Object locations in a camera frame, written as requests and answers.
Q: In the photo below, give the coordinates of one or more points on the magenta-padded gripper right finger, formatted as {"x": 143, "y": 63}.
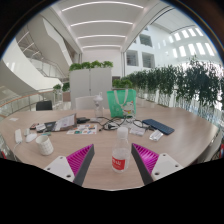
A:
{"x": 165, "y": 165}

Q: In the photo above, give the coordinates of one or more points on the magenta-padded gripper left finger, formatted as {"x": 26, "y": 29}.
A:
{"x": 60, "y": 166}

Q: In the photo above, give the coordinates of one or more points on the clear red-labelled water bottle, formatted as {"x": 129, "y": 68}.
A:
{"x": 120, "y": 156}

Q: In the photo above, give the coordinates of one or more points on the white grid-patterned cup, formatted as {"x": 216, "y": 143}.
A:
{"x": 44, "y": 145}

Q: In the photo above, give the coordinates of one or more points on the clear plastic bag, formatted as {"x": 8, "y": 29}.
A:
{"x": 156, "y": 135}

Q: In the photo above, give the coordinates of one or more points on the blue-green marker pen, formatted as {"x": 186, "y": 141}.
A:
{"x": 45, "y": 134}

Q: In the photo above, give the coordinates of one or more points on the dark blue keyboard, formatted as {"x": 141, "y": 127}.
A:
{"x": 158, "y": 126}

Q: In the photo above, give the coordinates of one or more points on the white computer mouse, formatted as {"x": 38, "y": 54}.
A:
{"x": 31, "y": 137}

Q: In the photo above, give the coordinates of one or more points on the black notebook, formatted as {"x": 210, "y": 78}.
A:
{"x": 50, "y": 126}

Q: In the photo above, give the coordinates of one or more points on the colourful sticker sheet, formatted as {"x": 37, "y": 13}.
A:
{"x": 81, "y": 129}

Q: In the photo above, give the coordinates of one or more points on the white card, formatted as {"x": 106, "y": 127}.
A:
{"x": 40, "y": 127}

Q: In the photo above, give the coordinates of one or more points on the open printed booklet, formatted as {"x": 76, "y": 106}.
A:
{"x": 65, "y": 122}

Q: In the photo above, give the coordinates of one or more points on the white tissue packet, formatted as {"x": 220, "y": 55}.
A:
{"x": 137, "y": 130}

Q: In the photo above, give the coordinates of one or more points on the red and black phone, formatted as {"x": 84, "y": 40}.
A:
{"x": 34, "y": 126}

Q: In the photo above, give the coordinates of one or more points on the small white rounded case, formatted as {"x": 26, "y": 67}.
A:
{"x": 26, "y": 132}

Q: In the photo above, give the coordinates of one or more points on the white power strip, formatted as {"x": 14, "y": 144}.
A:
{"x": 18, "y": 136}

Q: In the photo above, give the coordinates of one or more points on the black power adapter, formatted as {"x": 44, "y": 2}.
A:
{"x": 83, "y": 120}

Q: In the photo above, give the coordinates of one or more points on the black office chair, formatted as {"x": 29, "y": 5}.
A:
{"x": 44, "y": 105}

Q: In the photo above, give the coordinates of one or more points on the white paper sheet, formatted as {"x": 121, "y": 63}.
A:
{"x": 14, "y": 119}

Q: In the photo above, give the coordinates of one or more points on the white office chair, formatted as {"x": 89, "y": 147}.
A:
{"x": 85, "y": 102}

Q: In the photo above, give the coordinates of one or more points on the clear shaker bottle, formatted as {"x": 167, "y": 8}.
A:
{"x": 98, "y": 108}

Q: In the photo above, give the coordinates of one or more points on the green tote bag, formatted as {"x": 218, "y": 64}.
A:
{"x": 116, "y": 105}

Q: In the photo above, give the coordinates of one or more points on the low green planter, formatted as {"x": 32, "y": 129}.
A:
{"x": 121, "y": 83}
{"x": 61, "y": 87}

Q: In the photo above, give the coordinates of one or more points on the tall green plant hedge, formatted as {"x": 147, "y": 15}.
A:
{"x": 180, "y": 83}

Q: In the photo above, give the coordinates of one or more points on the white storage cabinet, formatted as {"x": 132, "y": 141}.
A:
{"x": 88, "y": 83}

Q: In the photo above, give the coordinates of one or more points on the green plants atop cabinet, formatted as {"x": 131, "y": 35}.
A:
{"x": 90, "y": 65}

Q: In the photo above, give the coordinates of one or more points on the ceiling strip lights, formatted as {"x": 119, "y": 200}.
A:
{"x": 100, "y": 22}

